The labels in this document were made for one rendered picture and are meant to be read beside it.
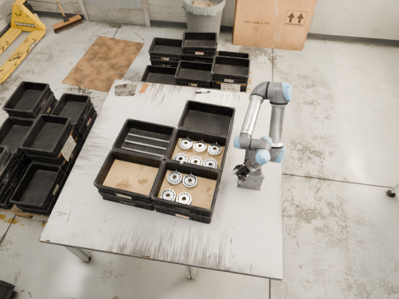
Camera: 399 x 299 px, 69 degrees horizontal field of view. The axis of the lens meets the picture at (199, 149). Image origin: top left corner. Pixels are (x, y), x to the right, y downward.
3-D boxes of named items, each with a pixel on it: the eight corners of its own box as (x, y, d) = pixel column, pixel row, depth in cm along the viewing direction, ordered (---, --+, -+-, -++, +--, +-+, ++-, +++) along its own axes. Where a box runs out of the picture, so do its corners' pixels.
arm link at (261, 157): (273, 152, 162) (269, 164, 157) (262, 160, 171) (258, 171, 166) (262, 145, 161) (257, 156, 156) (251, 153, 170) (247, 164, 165)
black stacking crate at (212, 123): (234, 118, 239) (236, 108, 229) (227, 146, 222) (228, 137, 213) (187, 110, 244) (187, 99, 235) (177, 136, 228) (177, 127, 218)
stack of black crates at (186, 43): (217, 64, 382) (219, 32, 344) (214, 81, 362) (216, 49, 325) (186, 61, 386) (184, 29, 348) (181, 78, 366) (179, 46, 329)
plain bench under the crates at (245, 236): (267, 141, 326) (281, 95, 269) (263, 298, 234) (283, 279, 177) (129, 125, 340) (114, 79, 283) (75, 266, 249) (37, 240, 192)
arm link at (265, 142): (254, 133, 173) (249, 146, 167) (273, 136, 168) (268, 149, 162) (255, 142, 178) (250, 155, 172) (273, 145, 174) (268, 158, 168)
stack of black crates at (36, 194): (42, 174, 286) (31, 161, 267) (71, 178, 283) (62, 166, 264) (22, 212, 263) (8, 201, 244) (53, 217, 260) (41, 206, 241)
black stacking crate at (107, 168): (165, 168, 211) (164, 160, 201) (152, 205, 194) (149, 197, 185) (114, 158, 216) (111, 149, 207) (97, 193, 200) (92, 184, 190)
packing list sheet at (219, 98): (232, 91, 272) (232, 91, 272) (230, 109, 259) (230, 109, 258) (198, 88, 275) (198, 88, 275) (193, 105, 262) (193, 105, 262)
